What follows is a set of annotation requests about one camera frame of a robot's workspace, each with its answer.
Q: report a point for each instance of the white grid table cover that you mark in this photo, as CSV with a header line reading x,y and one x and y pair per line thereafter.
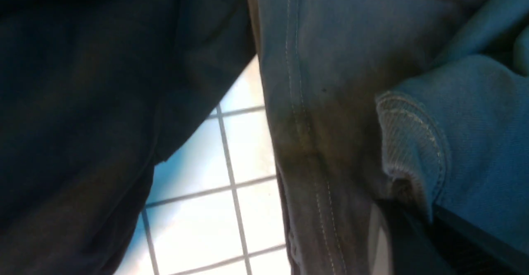
x,y
214,208

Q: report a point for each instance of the black garment pile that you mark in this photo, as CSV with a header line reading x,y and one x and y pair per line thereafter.
x,y
93,95

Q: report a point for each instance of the dark gray long-sleeve top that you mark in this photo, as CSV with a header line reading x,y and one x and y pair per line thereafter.
x,y
400,132

